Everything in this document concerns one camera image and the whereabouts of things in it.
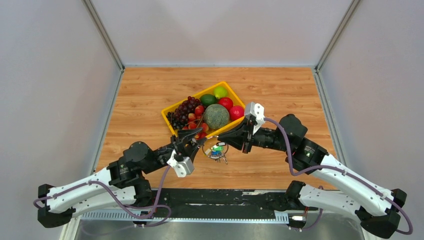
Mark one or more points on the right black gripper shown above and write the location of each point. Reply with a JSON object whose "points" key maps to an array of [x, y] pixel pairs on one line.
{"points": [[243, 134]]}

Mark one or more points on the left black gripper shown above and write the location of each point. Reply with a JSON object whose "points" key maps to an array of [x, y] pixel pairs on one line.
{"points": [[180, 145]]}

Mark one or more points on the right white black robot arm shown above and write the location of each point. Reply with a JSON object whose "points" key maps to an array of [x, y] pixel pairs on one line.
{"points": [[377, 209]]}

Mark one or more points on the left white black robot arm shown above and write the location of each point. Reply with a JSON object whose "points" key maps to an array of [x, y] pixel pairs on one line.
{"points": [[122, 183]]}

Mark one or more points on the pile of coloured tagged keys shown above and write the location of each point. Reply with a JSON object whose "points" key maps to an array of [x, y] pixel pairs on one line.
{"points": [[215, 152]]}

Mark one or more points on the dark purple grape bunch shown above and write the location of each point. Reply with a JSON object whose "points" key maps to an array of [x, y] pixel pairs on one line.
{"points": [[177, 117]]}

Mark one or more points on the pink red apple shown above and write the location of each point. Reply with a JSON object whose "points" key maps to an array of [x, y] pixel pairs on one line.
{"points": [[236, 112]]}

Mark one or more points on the green netted melon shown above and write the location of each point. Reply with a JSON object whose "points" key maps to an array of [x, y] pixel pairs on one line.
{"points": [[216, 116]]}

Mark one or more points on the yellow plastic tray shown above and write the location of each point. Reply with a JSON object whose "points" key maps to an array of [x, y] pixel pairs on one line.
{"points": [[231, 94]]}

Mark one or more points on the dark green avocado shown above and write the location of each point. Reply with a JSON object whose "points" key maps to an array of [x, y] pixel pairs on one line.
{"points": [[208, 99]]}

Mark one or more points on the light green lime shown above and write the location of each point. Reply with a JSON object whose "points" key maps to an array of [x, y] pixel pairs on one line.
{"points": [[220, 92]]}

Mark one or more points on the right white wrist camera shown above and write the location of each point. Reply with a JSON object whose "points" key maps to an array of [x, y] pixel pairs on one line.
{"points": [[254, 113]]}

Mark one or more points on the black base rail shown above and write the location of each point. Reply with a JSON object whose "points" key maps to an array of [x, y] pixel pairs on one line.
{"points": [[195, 205]]}

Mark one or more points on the left aluminium frame post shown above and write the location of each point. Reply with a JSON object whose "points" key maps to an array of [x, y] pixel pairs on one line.
{"points": [[94, 15]]}

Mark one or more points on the aluminium frame post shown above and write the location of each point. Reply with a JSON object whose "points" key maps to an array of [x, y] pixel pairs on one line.
{"points": [[337, 34], [94, 15]]}

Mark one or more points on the right aluminium frame post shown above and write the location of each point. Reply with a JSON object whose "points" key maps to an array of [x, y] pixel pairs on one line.
{"points": [[337, 34]]}

